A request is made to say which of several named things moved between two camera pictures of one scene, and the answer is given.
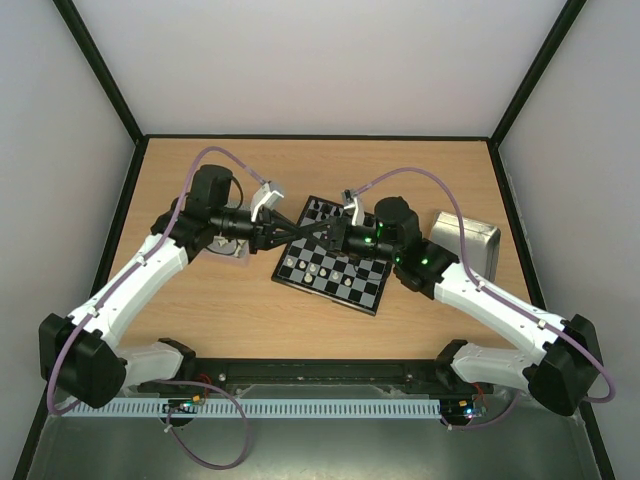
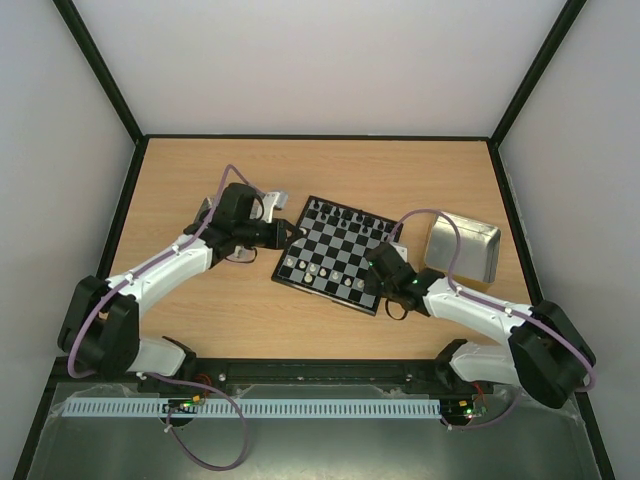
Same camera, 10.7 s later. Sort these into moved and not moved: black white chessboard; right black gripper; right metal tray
Moved: right black gripper
Not moved: black white chessboard; right metal tray
